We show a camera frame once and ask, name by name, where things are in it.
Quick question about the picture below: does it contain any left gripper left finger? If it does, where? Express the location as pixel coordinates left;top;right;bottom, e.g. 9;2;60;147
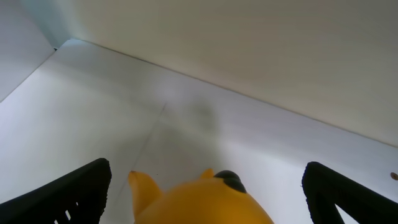
0;157;113;224

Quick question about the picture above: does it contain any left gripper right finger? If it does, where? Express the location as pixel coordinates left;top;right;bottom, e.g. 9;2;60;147
300;161;398;224

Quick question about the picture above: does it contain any orange toy dinosaur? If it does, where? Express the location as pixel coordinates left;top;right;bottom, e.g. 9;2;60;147
127;169;275;224

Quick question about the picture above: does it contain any white shelf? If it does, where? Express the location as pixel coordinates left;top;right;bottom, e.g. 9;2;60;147
0;0;398;224

